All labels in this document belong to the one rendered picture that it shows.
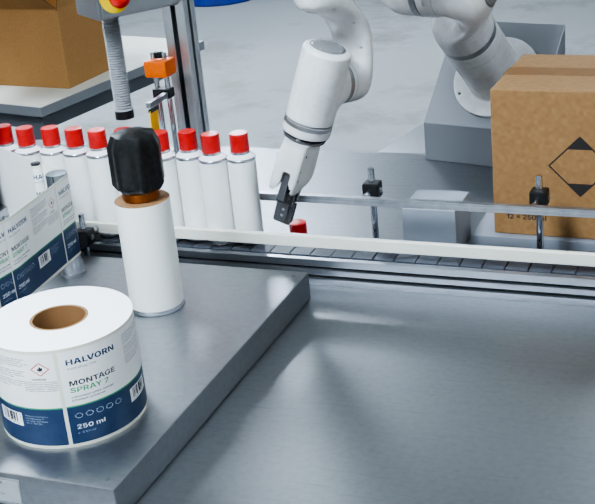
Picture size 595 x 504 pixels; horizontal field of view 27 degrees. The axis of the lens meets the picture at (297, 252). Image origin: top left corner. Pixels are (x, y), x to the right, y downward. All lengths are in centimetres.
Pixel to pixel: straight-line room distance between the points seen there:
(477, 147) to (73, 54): 161
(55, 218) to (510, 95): 81
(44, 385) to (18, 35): 241
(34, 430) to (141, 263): 40
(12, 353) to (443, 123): 134
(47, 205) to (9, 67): 194
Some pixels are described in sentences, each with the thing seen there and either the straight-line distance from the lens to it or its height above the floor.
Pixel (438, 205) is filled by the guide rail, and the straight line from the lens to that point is 215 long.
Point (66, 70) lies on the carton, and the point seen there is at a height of 84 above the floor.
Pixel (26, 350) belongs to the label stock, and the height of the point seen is 102.
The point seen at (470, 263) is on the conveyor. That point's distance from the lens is 211.
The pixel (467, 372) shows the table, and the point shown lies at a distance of 188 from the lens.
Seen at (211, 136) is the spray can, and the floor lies 108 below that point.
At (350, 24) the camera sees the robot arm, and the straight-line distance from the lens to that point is 212.
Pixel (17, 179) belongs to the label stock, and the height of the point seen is 101.
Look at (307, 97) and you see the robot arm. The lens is 208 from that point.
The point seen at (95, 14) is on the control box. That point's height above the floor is 130.
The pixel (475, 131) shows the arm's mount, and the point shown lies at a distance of 270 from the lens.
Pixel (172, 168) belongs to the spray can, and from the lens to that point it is 227.
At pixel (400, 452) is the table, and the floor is 83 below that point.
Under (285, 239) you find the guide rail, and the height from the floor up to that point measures 91.
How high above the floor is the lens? 173
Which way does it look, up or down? 23 degrees down
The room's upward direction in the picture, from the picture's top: 6 degrees counter-clockwise
